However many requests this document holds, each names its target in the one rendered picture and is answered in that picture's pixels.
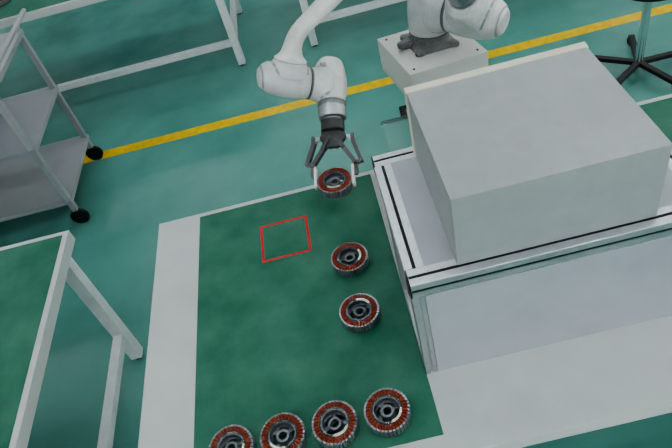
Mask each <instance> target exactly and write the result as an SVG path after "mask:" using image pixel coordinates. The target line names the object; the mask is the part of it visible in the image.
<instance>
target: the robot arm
mask: <svg viewBox="0 0 672 448"><path fill-rule="evenodd" d="M342 1H343V0H315V1H314V2H313V3H312V4H311V5H310V6H309V7H308V9H307V10H306V11H305V12H304V13H303V14H302V15H301V16H300V17H299V18H298V19H297V20H296V22H295V23H294V24H293V25H292V27H291V28H290V30H289V32H288V34H287V36H286V38H285V41H284V44H283V46H282V49H281V51H280V52H279V53H278V54H276V55H275V56H274V59H273V60H272V61H266V62H264V63H262V64H261V65H260V66H259V67H258V69H257V73H256V77H257V84H258V86H259V88H261V89H262V90H263V91H264V92H266V93H268V94H270V95H273V96H277V97H281V98H287V99H308V100H312V101H314V102H317V103H318V117H319V120H320V122H321V136H320V137H314V136H312V137H311V146H310V149H309V152H308V155H307V158H306V161H305V166H306V167H307V168H310V169H311V178H312V179H314V188H315V190H316V191H317V190H318V187H317V178H318V169H317V165H318V164H319V162H320V160H321V159H322V157H323V155H324V154H325V152H326V151H327V150H328V149H334V148H335V149H339V148H340V147H341V148H342V149H343V151H344V152H345V153H346V154H347V156H348V157H349V158H350V159H351V161H352V162H353V163H351V171H352V185H353V186H354V187H356V176H355V175H358V174H359V170H358V165H359V164H360V163H363V162H364V160H363V158H362V155H361V153H360V151H359V149H358V146H357V144H356V142H355V135H354V133H353V132H352V133H350V134H345V125H344V121H345V119H346V97H347V78H346V72H345V68H344V65H343V63H342V61H341V60H340V59H339V58H337V57H334V56H325V57H322V58H321V59H320V60H319V61H318V62H317V64H316V65H315V67H307V61H306V60H305V58H304V57H303V54H302V46H303V42H304V40H305V38H306V37H307V35H308V34H309V33H310V32H311V31H312V30H313V29H314V28H315V27H316V26H317V25H318V24H319V23H320V22H321V21H322V20H323V19H324V18H325V17H326V16H327V15H328V14H329V13H330V12H331V11H332V10H333V9H335V8H336V7H337V6H338V5H339V4H340V3H341V2H342ZM407 18H408V25H409V33H406V34H402V35H400V40H401V41H399V42H398V43H397V46H398V49H411V50H412V51H413V52H414V53H415V56H416V57H423V56H425V55H427V54H431V53H434V52H438V51H441V50H445V49H448V48H453V47H458V46H459V41H458V40H457V39H455V38H453V37H452V36H451V35H450V34H449V33H452V34H454V35H458V36H461V37H465V38H470V39H475V40H490V39H494V38H497V37H498V36H500V35H502V34H503V33H504V32H505V30H506V28H507V26H508V23H509V19H510V11H509V8H508V6H507V4H506V3H505V2H504V1H503V0H407ZM346 138H348V139H349V141H351V142H352V145H353V147H354V149H355V152H356V154H357V156H358V158H359V159H355V157H354V156H353V155H352V154H351V152H350V151H349V150H348V149H347V147H346V146H345V145H344V141H345V140H346ZM319 141H321V142H322V143H323V144H322V146H321V148H320V150H319V152H318V153H317V155H316V157H315V158H314V160H313V162H312V159H313V156H314V153H315V150H316V146H317V144H318V143H319ZM311 162H312V163H311Z"/></svg>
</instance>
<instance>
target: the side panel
mask: <svg viewBox="0 0 672 448"><path fill-rule="evenodd" d="M388 224H389V221H388ZM389 229H390V233H391V238H392V242H393V247H394V252H395V256H396V261H397V265H398V270H399V275H400V279H401V284H402V288H403V292H404V295H405V299H406V302H407V306H408V309H409V313H410V317H411V320H412V324H413V327H414V331H415V334H416V338H417V341H418V345H419V348H420V352H421V356H422V359H423V363H424V366H425V370H426V373H427V374H429V373H431V371H430V370H434V372H437V371H438V367H437V361H436V356H435V350H434V345H433V339H432V333H431V328H430V322H429V317H428V311H427V305H426V300H425V296H421V297H417V298H413V299H411V296H410V293H409V289H408V286H407V283H406V279H405V276H404V272H403V269H402V265H401V262H400V258H399V255H398V252H397V248H396V245H395V241H394V238H393V234H392V231H391V228H390V224H389Z"/></svg>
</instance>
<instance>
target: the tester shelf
mask: <svg viewBox="0 0 672 448"><path fill-rule="evenodd" d="M371 160H372V165H373V169H374V173H375V176H376V179H377V183H378V186H379V190H380V193H381V197H382V200H383V203H384V207H385V210H386V214H387V217H388V221H389V224H390V228H391V231H392V234H393V238H394V241H395V245H396V248H397V252H398V255H399V258H400V262H401V265H402V269H403V272H404V276H405V279H406V283H407V286H408V289H409V293H410V296H411V299H413V298H417V297H421V296H425V295H429V294H434V293H438V292H442V291H446V290H450V289H454V288H458V287H462V286H466V285H470V284H474V283H478V282H482V281H486V280H490V279H495V278H499V277H503V276H507V275H511V274H515V273H519V272H523V271H527V270H531V269H535V268H539V267H543V266H547V265H552V264H556V263H560V262H564V261H568V260H572V259H576V258H580V257H584V256H588V255H592V254H596V253H600V252H604V251H609V250H613V249H617V248H621V247H625V246H629V245H633V244H637V243H641V242H645V241H649V240H653V239H657V238H661V237H666V236H670V235H672V150H671V155H670V159H669V163H668V168H667V172H666V177H665V181H664V186H663V190H662V194H661V199H660V203H659V208H658V212H657V216H655V217H651V218H647V219H643V220H639V221H635V222H631V223H627V224H623V225H619V226H615V227H611V228H607V229H603V230H599V231H594V232H590V233H586V234H582V235H578V236H574V237H570V238H566V239H562V240H558V241H554V242H550V243H546V244H542V245H538V246H534V247H530V248H526V249H522V250H518V251H514V252H509V253H505V254H501V255H497V256H493V257H489V258H485V259H481V260H477V261H473V262H469V263H465V264H461V265H457V263H456V260H455V257H454V255H453V252H452V250H451V247H450V244H449V242H448V239H447V236H446V234H445V231H444V228H443V226H442V223H441V221H440V218H439V215H438V213H437V210H436V207H435V205H434V202H433V199H432V197H431V194H430V191H429V189H428V186H427V184H426V181H425V178H424V176H423V173H422V170H421V168H420V165H419V162H418V160H417V157H415V155H414V153H413V146H412V147H408V148H404V149H400V150H396V151H392V152H389V153H385V154H381V155H377V156H373V157H371Z"/></svg>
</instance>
